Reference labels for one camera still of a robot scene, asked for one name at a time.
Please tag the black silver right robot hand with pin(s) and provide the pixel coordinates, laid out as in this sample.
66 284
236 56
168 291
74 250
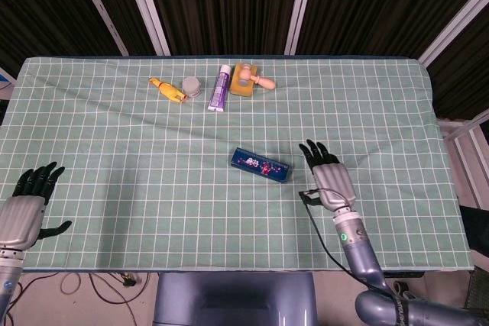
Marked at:
334 184

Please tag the floor power plug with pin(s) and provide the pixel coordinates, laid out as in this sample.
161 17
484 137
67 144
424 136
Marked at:
129 280

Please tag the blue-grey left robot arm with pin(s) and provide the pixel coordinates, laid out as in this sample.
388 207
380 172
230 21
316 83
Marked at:
8 276

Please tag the wooden toy mallet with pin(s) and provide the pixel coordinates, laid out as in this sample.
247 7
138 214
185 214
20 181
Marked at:
263 82

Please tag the yellow sponge block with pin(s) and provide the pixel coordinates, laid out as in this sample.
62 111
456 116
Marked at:
241 88

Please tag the green white checked tablecloth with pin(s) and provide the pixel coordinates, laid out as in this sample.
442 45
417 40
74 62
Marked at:
191 188

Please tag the thin white frame post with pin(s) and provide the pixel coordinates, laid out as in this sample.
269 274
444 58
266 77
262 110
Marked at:
100 7

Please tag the yellow rubber chicken toy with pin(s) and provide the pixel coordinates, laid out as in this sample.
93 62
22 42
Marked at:
170 91

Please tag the white aluminium side frame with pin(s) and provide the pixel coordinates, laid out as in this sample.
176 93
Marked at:
462 139

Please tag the small white jar grey lid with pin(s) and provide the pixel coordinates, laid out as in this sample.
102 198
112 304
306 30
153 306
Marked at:
191 86

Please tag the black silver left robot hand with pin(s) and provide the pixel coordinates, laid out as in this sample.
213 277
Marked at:
21 219

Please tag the blue-grey robot torso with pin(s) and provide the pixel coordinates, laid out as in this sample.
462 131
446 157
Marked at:
233 299

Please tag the blue rectangular box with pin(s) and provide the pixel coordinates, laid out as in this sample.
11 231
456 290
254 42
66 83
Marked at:
260 165

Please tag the purple white toothpaste tube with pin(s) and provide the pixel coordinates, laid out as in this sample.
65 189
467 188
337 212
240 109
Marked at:
219 89

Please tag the wide double white frame post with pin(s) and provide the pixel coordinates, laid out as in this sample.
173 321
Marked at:
147 7

